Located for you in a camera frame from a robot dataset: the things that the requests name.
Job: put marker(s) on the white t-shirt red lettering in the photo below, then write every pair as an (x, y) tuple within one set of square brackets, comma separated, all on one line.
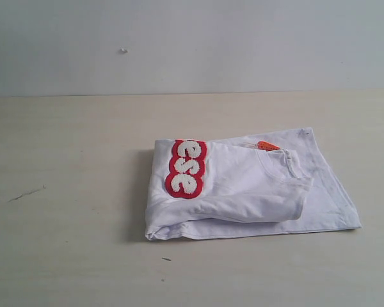
[(228, 188)]

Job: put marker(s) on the orange ribbon neck tag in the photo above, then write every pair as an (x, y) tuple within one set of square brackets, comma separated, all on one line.
[(263, 145)]

